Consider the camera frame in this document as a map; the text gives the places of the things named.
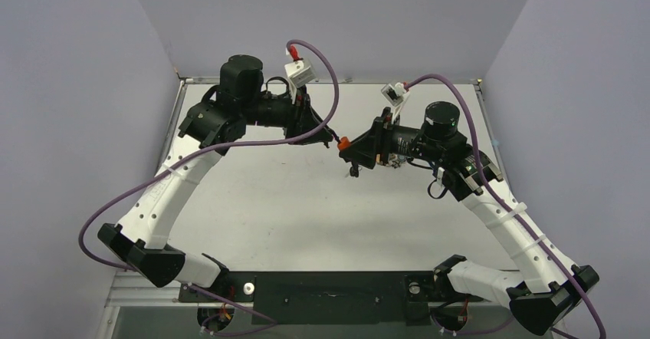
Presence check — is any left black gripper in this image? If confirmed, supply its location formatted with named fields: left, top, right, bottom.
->
left=241, top=83, right=333, bottom=145

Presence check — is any orange black padlock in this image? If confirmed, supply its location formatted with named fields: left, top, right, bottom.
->
left=337, top=137, right=351, bottom=151

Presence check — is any black key bunch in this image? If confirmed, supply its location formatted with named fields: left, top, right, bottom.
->
left=348, top=163, right=360, bottom=178

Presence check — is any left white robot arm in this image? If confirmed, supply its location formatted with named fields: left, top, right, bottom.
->
left=97, top=54, right=334, bottom=301

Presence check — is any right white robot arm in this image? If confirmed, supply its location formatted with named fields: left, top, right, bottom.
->
left=338, top=101, right=599, bottom=335

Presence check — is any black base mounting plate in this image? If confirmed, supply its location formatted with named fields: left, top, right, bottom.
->
left=179, top=271, right=464, bottom=326

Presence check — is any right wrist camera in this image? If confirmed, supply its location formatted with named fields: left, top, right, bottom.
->
left=380, top=81, right=410, bottom=122

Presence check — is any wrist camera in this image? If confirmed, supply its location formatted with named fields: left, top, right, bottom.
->
left=380, top=81, right=410, bottom=122
left=284, top=58, right=317, bottom=88

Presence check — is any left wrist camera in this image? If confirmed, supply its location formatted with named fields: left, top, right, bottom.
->
left=284, top=58, right=317, bottom=88

